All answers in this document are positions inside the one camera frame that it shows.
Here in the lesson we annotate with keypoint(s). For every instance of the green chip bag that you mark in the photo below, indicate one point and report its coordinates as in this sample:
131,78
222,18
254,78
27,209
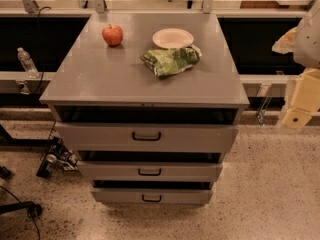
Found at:
173,61

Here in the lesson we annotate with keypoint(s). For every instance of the grey metal drawer cabinet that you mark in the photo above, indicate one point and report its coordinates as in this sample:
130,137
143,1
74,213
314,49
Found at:
97,83

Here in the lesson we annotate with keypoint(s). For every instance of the white plate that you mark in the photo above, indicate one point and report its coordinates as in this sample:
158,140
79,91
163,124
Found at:
172,38

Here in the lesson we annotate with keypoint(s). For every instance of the red apple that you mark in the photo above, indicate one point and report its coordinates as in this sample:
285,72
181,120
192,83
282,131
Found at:
112,35

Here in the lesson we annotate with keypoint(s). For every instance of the black power strip clutter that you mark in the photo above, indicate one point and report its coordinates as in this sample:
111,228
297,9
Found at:
59,156

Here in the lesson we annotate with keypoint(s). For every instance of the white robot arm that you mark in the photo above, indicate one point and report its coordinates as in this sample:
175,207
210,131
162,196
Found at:
303,42

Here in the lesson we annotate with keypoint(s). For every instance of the wooden cabinet in background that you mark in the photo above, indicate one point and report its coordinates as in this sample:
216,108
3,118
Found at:
264,4

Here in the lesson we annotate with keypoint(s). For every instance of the black chair leg with caster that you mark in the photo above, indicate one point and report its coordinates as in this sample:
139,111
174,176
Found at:
33,209

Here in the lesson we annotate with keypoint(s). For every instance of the grey top drawer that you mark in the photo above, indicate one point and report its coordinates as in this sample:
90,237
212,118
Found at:
147,137

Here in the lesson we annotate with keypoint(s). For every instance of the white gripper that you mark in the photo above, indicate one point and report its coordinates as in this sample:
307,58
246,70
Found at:
308,44

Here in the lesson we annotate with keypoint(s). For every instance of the clear plastic water bottle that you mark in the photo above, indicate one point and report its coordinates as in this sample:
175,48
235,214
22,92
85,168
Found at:
27,63

